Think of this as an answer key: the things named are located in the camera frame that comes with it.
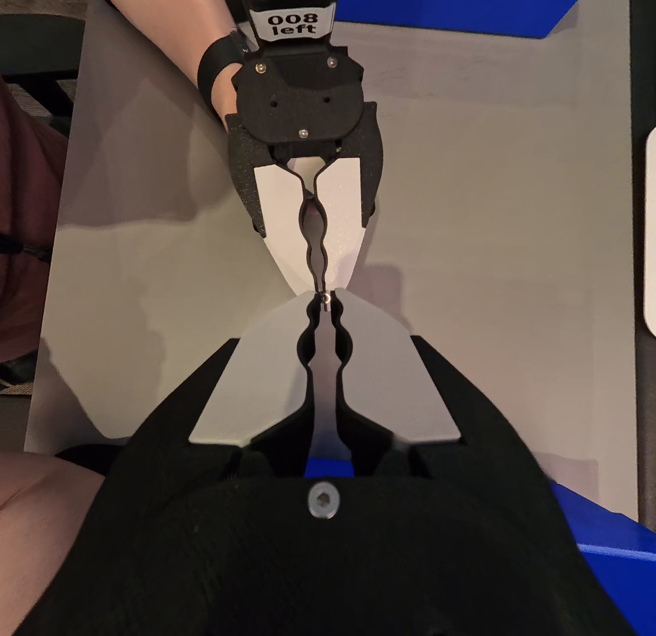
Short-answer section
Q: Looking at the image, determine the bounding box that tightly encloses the person's left hand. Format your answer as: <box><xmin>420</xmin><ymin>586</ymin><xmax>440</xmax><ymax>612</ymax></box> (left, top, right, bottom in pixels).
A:
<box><xmin>209</xmin><ymin>65</ymin><xmax>242</xmax><ymax>134</ymax></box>

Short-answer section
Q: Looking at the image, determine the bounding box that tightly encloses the black office chair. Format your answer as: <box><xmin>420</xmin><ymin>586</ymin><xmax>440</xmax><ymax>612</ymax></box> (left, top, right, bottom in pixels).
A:
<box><xmin>0</xmin><ymin>15</ymin><xmax>86</xmax><ymax>78</ymax></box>

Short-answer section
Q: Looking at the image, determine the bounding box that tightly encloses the black wrist strap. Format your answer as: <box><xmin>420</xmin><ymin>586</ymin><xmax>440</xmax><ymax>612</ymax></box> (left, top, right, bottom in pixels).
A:
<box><xmin>197</xmin><ymin>31</ymin><xmax>247</xmax><ymax>109</ymax></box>

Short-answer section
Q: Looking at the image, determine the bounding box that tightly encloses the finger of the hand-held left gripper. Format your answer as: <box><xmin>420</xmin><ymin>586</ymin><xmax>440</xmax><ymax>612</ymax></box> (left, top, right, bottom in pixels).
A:
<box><xmin>254</xmin><ymin>157</ymin><xmax>321</xmax><ymax>295</ymax></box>
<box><xmin>314</xmin><ymin>156</ymin><xmax>368</xmax><ymax>293</ymax></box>

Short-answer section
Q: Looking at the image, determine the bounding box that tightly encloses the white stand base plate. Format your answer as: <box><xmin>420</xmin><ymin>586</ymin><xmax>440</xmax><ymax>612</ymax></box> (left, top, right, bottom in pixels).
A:
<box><xmin>642</xmin><ymin>128</ymin><xmax>656</xmax><ymax>338</ymax></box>

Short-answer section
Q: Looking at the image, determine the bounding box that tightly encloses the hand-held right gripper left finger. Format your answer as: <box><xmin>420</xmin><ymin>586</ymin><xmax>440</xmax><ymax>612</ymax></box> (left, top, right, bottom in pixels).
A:
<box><xmin>188</xmin><ymin>290</ymin><xmax>319</xmax><ymax>451</ymax></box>

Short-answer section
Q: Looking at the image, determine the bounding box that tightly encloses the blue plastic bin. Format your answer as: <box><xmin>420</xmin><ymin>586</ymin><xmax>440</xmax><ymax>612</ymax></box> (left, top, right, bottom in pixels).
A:
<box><xmin>306</xmin><ymin>458</ymin><xmax>656</xmax><ymax>636</ymax></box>
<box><xmin>333</xmin><ymin>0</ymin><xmax>598</xmax><ymax>40</ymax></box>

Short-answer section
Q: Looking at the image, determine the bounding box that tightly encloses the person's left forearm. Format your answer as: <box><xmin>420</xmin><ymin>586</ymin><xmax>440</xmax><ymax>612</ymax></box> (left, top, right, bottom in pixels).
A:
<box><xmin>95</xmin><ymin>0</ymin><xmax>242</xmax><ymax>78</ymax></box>

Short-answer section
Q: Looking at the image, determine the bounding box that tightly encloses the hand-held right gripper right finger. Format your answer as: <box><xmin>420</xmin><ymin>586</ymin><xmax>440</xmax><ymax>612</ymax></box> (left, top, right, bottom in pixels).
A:
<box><xmin>330</xmin><ymin>287</ymin><xmax>462</xmax><ymax>450</ymax></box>

